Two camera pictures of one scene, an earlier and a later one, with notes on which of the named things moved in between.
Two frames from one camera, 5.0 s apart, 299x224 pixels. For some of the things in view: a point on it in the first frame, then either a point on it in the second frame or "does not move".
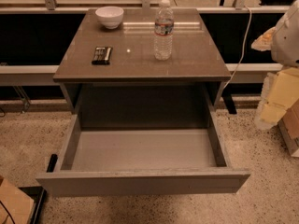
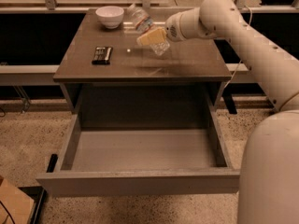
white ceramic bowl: [109, 16] does not move
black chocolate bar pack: [103, 55] does not move
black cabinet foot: [52, 163] does not move
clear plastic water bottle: [163, 32] to [145, 24]
